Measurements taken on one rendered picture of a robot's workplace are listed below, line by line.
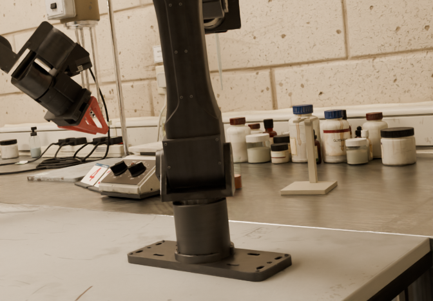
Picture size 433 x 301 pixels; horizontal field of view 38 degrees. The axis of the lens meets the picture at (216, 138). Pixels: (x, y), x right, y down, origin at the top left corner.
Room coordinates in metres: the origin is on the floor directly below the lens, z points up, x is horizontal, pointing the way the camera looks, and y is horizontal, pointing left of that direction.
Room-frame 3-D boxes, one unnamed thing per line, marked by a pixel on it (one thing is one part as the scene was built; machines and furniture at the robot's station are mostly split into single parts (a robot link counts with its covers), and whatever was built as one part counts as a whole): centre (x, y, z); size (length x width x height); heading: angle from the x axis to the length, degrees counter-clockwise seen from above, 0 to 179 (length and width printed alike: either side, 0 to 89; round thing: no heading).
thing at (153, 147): (1.30, 0.10, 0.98); 0.12 x 0.12 x 0.01; 46
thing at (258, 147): (1.51, -0.10, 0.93); 0.06 x 0.06 x 0.07
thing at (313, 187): (1.09, -0.15, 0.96); 0.08 x 0.08 x 0.13; 64
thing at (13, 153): (2.26, 0.75, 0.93); 0.06 x 0.06 x 0.06
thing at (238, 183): (1.18, -0.02, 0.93); 0.04 x 0.04 x 0.06
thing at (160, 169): (0.73, 0.03, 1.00); 0.09 x 0.06 x 0.06; 84
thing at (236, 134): (1.55, -0.06, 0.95); 0.06 x 0.06 x 0.11
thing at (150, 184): (1.28, 0.12, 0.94); 0.22 x 0.13 x 0.08; 136
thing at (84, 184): (1.42, 0.29, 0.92); 0.09 x 0.06 x 0.04; 29
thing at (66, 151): (2.05, 0.43, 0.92); 0.40 x 0.06 x 0.04; 51
